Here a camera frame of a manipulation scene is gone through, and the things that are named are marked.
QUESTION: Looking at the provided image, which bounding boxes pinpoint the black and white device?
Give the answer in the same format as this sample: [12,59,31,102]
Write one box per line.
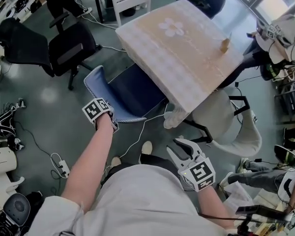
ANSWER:
[0,97,27,151]

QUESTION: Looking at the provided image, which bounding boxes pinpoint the person's left forearm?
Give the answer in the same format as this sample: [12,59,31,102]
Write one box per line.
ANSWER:
[60,111,114,214]

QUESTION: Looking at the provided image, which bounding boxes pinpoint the cream shell chair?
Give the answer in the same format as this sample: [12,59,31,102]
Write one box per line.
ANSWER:
[184,86,263,157]

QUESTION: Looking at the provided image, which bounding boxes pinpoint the spare hand-held gripper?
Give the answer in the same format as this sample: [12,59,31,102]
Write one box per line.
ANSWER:
[256,21,283,46]

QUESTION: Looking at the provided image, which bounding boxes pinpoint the person's white shirt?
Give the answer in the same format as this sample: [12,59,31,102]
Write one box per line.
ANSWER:
[24,163,236,236]

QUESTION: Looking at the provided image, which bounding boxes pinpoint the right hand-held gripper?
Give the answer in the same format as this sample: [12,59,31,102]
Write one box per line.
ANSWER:
[166,137,216,193]

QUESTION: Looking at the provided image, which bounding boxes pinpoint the black mesh office chair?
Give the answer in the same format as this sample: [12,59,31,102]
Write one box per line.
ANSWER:
[0,11,103,91]

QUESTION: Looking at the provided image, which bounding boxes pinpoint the small brown object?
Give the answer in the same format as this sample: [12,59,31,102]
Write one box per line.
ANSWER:
[219,32,232,54]

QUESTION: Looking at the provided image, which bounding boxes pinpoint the person's left shoe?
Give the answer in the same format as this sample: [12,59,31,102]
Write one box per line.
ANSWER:
[110,155,122,168]

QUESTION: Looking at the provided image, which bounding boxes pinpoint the table with beige flower tablecloth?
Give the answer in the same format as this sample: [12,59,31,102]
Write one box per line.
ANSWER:
[115,0,244,130]

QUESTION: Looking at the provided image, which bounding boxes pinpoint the person's shoe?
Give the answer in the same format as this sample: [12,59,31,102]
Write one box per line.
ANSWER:
[110,155,122,168]
[140,141,153,155]

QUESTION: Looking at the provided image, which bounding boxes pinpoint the white power strip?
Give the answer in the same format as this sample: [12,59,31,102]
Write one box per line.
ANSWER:
[58,159,71,178]

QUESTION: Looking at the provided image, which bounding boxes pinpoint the person's black trousers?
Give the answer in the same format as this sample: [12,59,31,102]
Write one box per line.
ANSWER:
[100,153,185,190]

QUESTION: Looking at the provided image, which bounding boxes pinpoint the person's right shoe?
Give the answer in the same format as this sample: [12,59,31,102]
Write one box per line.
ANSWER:
[140,141,153,155]

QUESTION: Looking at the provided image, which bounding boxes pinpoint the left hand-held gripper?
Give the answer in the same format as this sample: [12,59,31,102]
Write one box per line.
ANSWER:
[82,97,119,133]

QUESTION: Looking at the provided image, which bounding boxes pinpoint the blue padded chair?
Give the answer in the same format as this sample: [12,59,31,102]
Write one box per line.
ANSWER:
[83,63,169,124]

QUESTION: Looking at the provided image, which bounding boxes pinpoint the person's right forearm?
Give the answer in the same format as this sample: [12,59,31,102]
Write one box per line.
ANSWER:
[196,185,237,231]

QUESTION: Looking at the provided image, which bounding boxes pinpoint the white cable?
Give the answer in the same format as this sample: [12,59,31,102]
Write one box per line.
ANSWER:
[104,104,168,172]

